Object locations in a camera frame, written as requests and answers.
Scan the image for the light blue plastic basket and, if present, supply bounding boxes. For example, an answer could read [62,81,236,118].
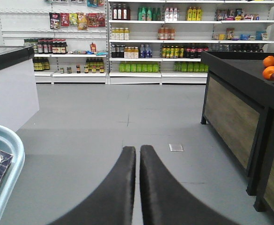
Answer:
[0,125,25,220]

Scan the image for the orange fruit upper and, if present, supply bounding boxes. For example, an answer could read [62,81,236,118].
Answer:
[263,55,274,68]

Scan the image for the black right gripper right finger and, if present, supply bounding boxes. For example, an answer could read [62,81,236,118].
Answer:
[140,145,235,225]

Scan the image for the far white chest freezer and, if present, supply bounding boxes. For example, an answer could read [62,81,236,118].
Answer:
[0,46,39,132]

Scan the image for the white store shelving unit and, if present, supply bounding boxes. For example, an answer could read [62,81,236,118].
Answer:
[0,0,274,84]

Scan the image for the wooden black-framed produce stand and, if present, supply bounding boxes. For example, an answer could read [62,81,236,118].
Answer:
[200,51,274,196]

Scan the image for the orange fruit lower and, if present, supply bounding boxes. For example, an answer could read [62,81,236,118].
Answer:
[262,66,274,80]

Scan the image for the orange fruit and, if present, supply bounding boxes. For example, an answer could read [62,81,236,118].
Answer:
[263,55,274,68]
[262,66,274,80]

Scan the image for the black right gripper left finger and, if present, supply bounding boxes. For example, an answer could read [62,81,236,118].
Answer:
[51,146,136,225]

